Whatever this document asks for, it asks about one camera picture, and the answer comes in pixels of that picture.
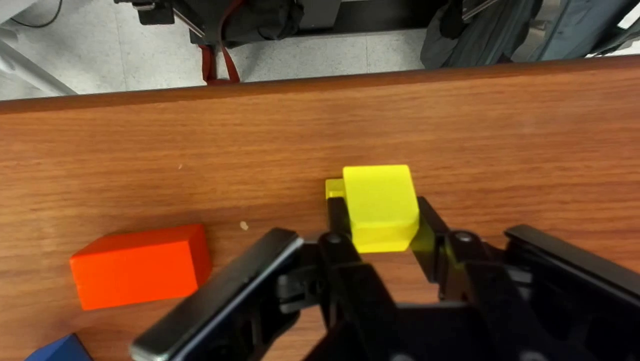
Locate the orange rectangular block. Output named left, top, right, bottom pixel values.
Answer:
left=69, top=223, right=215, bottom=313

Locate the blue rectangular block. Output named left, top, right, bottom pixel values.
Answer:
left=25, top=332, right=94, bottom=361

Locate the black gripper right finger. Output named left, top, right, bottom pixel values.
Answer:
left=411, top=195, right=640, bottom=361

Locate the orange handled black clamp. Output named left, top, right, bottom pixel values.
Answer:
left=199, top=43, right=244, bottom=87

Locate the black perforated metal table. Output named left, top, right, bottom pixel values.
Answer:
left=113, top=0, right=640, bottom=72

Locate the yellow triangular block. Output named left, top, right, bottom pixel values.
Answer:
left=340, top=163, right=422, bottom=256

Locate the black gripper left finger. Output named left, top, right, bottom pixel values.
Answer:
left=128, top=197, right=403, bottom=361

